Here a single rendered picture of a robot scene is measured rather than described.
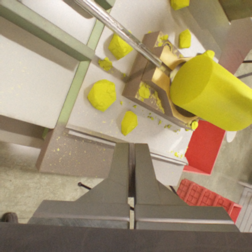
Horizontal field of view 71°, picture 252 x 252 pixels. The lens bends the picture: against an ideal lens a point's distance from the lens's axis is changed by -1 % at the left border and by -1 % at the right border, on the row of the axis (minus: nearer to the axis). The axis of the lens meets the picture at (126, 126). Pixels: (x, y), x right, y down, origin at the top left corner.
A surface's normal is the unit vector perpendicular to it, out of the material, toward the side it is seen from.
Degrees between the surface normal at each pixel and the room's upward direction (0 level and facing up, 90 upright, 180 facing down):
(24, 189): 0
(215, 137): 90
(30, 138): 0
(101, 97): 20
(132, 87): 90
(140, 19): 0
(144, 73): 90
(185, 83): 106
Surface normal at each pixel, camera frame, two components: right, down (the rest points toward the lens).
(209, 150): -0.71, -0.25
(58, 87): 0.62, 0.22
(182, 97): -0.85, -0.33
